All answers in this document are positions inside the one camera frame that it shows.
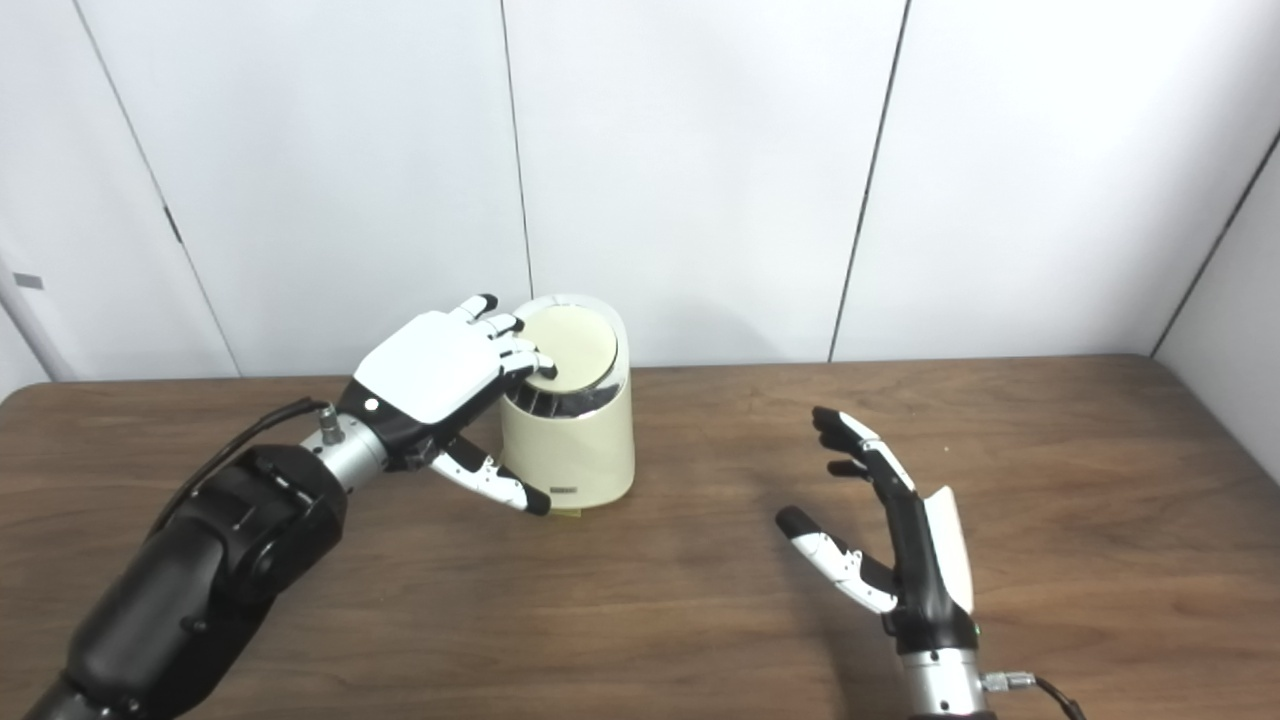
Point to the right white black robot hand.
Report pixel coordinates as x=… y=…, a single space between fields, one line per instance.
x=920 y=560

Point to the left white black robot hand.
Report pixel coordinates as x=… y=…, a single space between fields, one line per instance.
x=440 y=380

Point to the cream-colored lidded bin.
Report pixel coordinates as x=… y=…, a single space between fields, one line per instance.
x=580 y=440

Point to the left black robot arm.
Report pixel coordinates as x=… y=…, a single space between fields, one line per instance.
x=190 y=580

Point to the small grey wall tag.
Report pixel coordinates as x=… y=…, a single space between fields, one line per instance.
x=27 y=282

